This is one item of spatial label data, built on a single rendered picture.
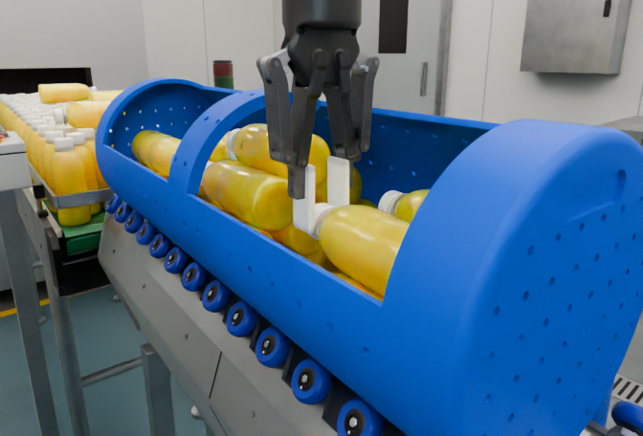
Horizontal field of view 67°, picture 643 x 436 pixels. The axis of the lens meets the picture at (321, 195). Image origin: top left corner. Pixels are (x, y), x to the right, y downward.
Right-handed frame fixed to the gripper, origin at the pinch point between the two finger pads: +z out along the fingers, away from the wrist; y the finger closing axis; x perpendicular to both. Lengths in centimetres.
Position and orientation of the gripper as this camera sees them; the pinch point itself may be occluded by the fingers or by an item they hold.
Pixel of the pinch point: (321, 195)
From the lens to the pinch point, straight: 50.8
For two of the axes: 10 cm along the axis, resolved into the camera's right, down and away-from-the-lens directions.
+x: -6.0, -2.2, 7.7
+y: 8.0, -1.7, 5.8
